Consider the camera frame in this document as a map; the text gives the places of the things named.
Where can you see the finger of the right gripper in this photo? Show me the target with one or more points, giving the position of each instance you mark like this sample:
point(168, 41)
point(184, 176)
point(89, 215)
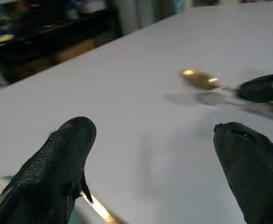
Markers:
point(260, 89)

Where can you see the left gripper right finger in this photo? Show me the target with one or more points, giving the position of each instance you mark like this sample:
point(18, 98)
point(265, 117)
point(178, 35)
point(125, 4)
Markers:
point(255, 175)

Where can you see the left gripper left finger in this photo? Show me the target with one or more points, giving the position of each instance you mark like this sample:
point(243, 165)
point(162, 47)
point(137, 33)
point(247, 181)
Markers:
point(52, 168)

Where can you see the metal spoon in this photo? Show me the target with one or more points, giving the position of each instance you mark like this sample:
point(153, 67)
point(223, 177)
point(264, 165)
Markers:
point(197, 78)

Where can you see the metal cutlery piece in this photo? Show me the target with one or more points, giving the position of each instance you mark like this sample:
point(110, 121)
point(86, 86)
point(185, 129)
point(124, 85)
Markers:
point(103, 210)

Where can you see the black side table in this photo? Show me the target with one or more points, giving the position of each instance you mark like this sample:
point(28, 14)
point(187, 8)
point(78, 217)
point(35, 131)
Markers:
point(45, 35)

